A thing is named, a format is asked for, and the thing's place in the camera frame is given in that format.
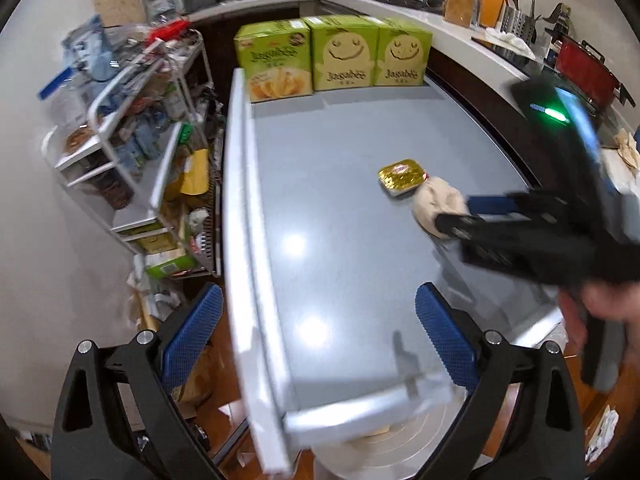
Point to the orange cutting board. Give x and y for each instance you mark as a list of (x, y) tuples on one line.
[(490, 5)]

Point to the white metal storage rack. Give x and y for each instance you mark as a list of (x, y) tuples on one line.
[(100, 105)]

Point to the person's right hand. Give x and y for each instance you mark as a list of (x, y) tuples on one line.
[(607, 302)]

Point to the metal utensil holder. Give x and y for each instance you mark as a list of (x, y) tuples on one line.
[(520, 25)]

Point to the red cooking pot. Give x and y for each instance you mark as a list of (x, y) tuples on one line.
[(585, 67)]

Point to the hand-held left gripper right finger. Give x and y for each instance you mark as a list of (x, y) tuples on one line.
[(445, 335)]

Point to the clear jar with blue lid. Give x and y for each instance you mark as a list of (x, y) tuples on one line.
[(57, 82)]

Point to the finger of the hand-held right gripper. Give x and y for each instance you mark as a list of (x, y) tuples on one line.
[(480, 237), (492, 205)]

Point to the green snack box smiling face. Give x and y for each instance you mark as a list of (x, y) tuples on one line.
[(342, 52), (402, 52)]

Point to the green snack box with fries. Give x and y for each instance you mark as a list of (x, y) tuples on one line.
[(272, 60)]

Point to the tray of cookies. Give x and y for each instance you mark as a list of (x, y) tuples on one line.
[(77, 140)]

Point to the blue snack bag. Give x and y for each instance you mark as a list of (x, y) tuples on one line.
[(90, 50)]

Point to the yellow snack bag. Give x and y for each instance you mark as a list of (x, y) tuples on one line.
[(195, 177)]

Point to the green box on rack shelf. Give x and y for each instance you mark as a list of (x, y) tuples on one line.
[(170, 266)]

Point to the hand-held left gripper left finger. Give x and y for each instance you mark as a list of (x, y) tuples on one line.
[(192, 337)]

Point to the red package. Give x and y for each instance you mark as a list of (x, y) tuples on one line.
[(167, 30)]

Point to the brown storage container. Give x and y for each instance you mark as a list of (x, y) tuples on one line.
[(460, 5)]

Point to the white kitchen counter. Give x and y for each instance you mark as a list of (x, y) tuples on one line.
[(450, 35)]

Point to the beige cloth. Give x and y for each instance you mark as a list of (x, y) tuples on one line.
[(627, 150)]

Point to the white cloth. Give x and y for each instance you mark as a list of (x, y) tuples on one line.
[(507, 41)]

